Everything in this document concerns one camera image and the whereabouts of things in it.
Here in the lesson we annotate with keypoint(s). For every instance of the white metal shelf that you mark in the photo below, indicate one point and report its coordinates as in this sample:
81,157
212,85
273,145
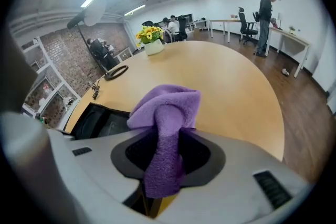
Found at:
53,60

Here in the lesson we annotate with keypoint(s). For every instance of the black desk lamp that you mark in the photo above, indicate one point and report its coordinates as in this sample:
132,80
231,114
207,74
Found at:
76,22

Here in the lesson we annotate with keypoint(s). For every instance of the dark-topped white table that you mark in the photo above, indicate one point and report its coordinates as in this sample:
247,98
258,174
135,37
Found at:
124,53

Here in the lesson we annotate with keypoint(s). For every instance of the sunflowers in white pot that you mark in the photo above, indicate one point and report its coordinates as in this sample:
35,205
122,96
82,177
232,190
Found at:
154,47

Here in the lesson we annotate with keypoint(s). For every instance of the black tablet screen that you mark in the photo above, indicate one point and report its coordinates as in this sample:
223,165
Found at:
94,120

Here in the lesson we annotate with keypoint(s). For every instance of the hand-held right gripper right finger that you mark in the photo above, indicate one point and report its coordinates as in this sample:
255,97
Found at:
210,162

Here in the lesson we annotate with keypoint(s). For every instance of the small white floor object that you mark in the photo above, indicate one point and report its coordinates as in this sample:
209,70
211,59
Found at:
285,72

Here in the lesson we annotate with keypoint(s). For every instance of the wooden desk with white legs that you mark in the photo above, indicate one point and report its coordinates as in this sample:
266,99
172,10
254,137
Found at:
291,36

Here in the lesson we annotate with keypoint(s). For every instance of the white skull ornament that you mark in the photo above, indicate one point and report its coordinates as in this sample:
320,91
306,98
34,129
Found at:
67,101

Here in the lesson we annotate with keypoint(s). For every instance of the black mesh office chair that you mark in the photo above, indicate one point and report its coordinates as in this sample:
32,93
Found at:
182,29

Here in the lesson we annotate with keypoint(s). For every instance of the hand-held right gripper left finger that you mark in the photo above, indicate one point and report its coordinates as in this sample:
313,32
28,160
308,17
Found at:
120,160

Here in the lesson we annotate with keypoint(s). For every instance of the long wooden desk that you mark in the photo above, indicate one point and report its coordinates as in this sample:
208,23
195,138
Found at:
223,20

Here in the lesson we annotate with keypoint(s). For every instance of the purple cloth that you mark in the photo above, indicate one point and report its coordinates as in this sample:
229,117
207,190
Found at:
168,112

